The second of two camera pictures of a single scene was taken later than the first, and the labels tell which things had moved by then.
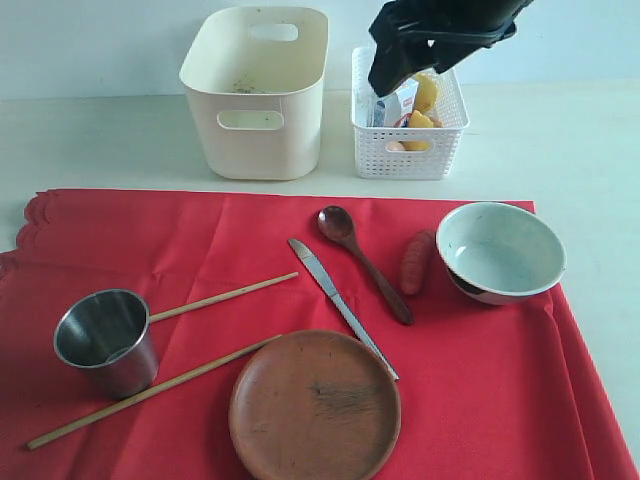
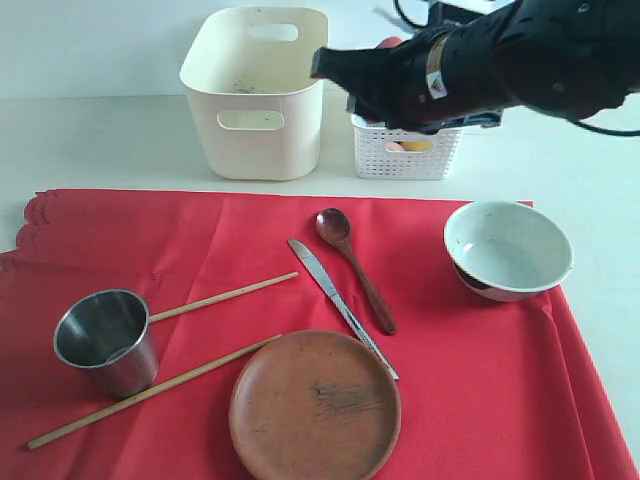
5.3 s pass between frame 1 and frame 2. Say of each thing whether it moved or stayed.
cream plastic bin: stayed
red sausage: moved
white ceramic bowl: stayed
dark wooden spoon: moved
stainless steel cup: stayed
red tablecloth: stayed
